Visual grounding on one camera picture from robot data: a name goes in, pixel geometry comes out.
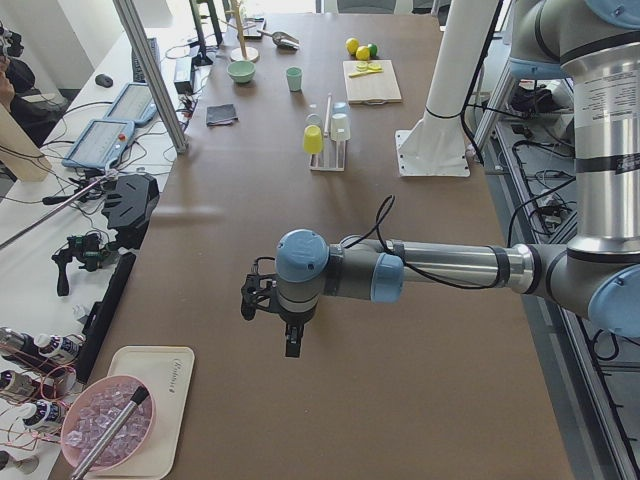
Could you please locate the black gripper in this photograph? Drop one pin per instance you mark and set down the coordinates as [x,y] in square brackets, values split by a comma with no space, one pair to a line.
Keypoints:
[294,320]

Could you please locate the mint green cup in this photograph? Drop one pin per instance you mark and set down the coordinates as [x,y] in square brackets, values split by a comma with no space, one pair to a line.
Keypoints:
[294,79]

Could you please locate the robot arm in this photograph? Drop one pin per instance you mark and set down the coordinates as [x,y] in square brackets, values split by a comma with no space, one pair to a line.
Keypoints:
[596,273]

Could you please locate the yellow cup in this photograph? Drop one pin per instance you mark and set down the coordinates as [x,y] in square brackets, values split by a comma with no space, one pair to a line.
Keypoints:
[313,140]

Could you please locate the white cup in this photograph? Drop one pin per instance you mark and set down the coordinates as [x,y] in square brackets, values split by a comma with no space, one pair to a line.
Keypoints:
[340,127]

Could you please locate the grey cup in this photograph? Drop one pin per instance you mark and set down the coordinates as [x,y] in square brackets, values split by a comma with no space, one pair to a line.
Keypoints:
[314,119]

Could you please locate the light blue cup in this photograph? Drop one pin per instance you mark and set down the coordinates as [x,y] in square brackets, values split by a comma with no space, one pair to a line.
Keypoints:
[340,108]

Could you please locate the cream plastic tray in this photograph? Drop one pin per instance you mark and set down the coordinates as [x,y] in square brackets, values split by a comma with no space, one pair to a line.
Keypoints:
[166,372]

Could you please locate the metal tongs black tip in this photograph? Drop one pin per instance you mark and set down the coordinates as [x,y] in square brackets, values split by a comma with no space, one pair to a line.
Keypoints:
[138,397]

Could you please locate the black bar case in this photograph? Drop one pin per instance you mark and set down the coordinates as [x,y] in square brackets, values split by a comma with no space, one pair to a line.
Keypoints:
[100,318]

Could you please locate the pink bowl with ice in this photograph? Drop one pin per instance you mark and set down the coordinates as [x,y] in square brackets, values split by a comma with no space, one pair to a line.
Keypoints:
[95,410]

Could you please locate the black perforated device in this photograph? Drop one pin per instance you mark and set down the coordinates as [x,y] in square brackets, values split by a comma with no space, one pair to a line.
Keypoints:
[129,204]

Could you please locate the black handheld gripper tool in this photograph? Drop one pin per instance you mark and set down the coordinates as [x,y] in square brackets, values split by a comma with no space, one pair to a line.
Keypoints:
[88,250]

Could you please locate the grey folded cloth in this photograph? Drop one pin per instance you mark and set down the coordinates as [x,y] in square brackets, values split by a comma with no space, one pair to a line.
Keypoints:
[224,114]

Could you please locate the wooden cutting board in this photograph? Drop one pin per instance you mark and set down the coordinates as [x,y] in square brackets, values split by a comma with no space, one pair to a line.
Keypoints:
[372,89]

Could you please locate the green bowl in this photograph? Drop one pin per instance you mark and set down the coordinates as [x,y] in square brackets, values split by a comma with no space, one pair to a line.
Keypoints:
[241,71]

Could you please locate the blue teach pendant near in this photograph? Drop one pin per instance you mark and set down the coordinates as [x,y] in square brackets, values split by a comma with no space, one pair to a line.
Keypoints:
[100,145]

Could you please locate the blue teach pendant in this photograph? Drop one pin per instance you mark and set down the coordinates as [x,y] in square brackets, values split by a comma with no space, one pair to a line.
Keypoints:
[100,145]
[134,103]

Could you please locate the yellow plastic knife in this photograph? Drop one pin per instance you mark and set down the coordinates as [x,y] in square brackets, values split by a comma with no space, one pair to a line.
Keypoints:
[360,73]

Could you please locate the blue teach pendant far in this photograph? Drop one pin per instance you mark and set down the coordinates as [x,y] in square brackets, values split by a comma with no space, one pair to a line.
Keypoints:
[134,103]

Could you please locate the wooden mug tree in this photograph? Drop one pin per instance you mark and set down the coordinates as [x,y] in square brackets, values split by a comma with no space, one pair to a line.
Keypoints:
[243,52]

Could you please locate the yellow lemon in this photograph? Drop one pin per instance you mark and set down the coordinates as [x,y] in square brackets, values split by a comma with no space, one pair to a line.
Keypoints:
[363,53]
[352,45]

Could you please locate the green lime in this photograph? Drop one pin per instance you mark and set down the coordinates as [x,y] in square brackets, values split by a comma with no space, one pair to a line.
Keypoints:
[373,49]

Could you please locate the metal scoop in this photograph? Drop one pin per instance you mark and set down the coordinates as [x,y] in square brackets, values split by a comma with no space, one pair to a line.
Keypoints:
[282,39]

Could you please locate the black computer mouse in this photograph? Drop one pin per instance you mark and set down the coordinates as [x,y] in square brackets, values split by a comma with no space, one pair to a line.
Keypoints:
[104,80]

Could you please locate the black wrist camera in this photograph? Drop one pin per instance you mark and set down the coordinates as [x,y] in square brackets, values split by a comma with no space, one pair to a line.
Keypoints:
[259,293]

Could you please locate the white wire cup holder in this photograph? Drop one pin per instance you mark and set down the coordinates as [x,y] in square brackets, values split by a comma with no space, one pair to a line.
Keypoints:
[334,154]

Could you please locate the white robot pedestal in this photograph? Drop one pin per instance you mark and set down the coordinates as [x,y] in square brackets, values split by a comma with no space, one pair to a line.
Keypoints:
[436,146]

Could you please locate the aluminium frame post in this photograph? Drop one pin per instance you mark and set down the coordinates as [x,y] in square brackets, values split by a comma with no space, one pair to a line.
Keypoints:
[134,29]

